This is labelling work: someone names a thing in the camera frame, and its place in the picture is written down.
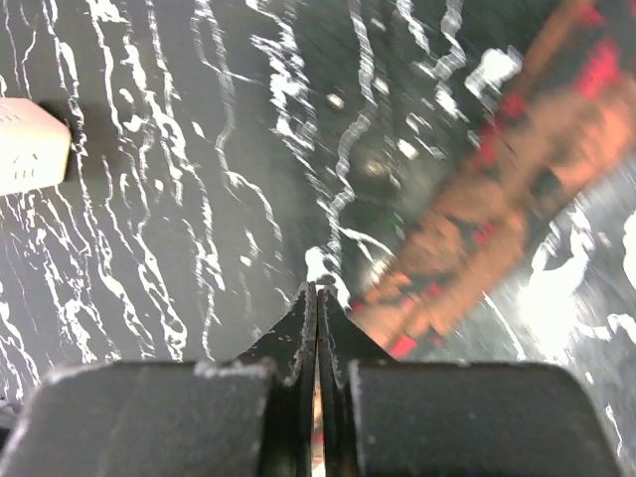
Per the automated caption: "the brown floral long tie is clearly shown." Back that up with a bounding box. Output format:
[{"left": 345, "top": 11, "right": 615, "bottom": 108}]
[{"left": 351, "top": 1, "right": 635, "bottom": 357}]

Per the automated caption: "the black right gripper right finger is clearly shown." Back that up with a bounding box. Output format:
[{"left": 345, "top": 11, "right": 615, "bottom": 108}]
[{"left": 317, "top": 289, "right": 621, "bottom": 476}]

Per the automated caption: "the black marble pattern mat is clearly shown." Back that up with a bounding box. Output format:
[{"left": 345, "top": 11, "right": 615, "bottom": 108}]
[{"left": 1, "top": 1, "right": 635, "bottom": 476}]

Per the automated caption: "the pink cube power adapter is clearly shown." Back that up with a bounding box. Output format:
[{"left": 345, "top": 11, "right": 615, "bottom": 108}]
[{"left": 1, "top": 97, "right": 72, "bottom": 196}]

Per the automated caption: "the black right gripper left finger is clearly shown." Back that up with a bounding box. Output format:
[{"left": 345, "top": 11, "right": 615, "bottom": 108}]
[{"left": 1, "top": 283, "right": 317, "bottom": 476}]

